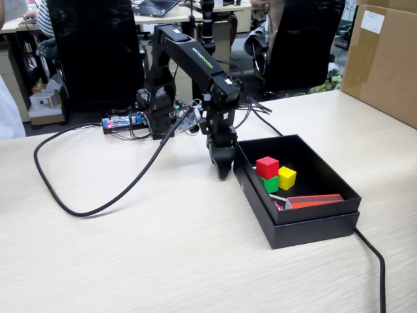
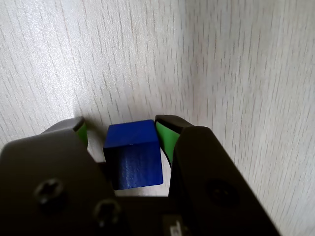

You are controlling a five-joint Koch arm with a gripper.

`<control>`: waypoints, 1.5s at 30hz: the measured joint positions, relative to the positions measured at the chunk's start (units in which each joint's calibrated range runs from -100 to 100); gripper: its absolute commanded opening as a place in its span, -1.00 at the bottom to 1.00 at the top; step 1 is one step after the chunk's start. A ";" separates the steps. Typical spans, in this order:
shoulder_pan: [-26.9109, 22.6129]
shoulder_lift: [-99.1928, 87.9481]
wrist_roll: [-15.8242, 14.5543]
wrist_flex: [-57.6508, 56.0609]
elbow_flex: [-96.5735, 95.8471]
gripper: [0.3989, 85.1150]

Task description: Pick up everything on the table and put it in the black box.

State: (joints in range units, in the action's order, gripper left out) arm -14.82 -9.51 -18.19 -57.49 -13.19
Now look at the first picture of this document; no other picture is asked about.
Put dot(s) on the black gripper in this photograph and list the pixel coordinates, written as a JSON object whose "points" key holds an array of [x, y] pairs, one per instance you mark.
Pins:
{"points": [[221, 130]]}

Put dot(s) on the red wooden cube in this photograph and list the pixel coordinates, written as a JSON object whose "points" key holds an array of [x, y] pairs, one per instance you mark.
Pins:
{"points": [[267, 168]]}

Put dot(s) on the green wooden cube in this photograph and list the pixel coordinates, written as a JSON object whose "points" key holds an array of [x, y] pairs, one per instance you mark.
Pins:
{"points": [[270, 185]]}

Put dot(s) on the yellow wooden cube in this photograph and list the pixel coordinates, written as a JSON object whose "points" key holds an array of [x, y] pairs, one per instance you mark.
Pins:
{"points": [[287, 178]]}

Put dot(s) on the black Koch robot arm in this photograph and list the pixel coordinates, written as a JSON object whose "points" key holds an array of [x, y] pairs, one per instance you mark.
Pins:
{"points": [[195, 55]]}

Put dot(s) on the black box tray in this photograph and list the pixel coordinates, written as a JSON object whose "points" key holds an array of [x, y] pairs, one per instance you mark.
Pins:
{"points": [[312, 213]]}

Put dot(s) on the black box lid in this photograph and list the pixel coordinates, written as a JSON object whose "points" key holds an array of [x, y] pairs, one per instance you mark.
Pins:
{"points": [[309, 233]]}

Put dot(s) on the small cardboard box white device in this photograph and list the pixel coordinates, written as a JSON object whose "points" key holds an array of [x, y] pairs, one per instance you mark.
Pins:
{"points": [[45, 104]]}

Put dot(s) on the large cardboard box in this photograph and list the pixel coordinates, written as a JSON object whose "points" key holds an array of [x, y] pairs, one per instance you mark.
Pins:
{"points": [[384, 65]]}

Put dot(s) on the red tipped matches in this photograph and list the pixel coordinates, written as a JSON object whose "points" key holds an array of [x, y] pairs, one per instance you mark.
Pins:
{"points": [[278, 206]]}

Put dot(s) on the driver board green terminals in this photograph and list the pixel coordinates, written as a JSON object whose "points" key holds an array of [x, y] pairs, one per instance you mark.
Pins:
{"points": [[180, 106]]}

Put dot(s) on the orange red matchbox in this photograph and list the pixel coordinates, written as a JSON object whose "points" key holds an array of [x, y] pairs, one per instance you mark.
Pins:
{"points": [[312, 200]]}

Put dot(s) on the green yellow floor clutter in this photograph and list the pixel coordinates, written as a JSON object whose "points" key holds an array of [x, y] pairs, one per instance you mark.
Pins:
{"points": [[325, 86]]}

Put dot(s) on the black vertical pole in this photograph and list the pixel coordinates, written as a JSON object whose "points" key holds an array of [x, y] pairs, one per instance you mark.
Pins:
{"points": [[208, 26]]}

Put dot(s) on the black office chair with armrest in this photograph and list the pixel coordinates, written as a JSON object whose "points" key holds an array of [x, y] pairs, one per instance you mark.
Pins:
{"points": [[309, 39]]}

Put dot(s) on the seated person behind chair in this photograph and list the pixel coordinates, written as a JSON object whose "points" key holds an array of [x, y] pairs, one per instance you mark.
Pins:
{"points": [[272, 19]]}

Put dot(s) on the wide black office chair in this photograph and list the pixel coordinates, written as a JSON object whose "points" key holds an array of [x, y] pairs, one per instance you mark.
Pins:
{"points": [[94, 55]]}

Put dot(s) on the dark open laptop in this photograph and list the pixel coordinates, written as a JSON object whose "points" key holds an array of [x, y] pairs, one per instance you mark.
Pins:
{"points": [[156, 6]]}

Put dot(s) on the white shipping label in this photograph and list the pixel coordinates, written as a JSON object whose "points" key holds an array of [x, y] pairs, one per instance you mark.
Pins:
{"points": [[372, 21]]}

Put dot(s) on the person in white shirt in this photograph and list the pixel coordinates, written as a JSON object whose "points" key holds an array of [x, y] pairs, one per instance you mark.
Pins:
{"points": [[9, 114]]}

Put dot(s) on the person in striped shirt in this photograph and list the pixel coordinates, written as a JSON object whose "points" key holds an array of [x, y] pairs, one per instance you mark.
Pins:
{"points": [[45, 19]]}

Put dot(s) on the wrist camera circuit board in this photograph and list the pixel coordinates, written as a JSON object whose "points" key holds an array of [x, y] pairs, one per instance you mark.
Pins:
{"points": [[190, 120]]}

